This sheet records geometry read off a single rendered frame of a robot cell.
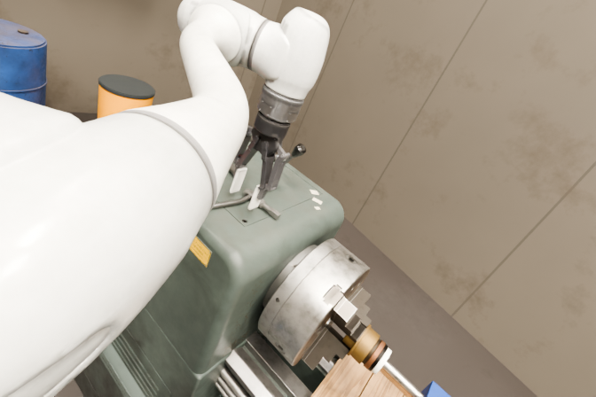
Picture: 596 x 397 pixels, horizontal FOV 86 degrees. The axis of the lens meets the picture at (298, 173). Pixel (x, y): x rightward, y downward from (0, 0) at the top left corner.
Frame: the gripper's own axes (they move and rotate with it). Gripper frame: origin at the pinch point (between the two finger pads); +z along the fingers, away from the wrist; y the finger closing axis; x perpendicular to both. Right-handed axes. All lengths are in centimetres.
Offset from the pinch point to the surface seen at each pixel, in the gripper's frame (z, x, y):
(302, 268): 9.1, 2.9, 21.1
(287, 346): 23.5, -3.7, 28.8
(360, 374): 41, 22, 46
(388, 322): 130, 158, 51
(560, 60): -74, 230, 37
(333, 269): 6.9, 7.3, 26.3
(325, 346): 27.3, 7.2, 34.8
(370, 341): 18.2, 10.2, 42.2
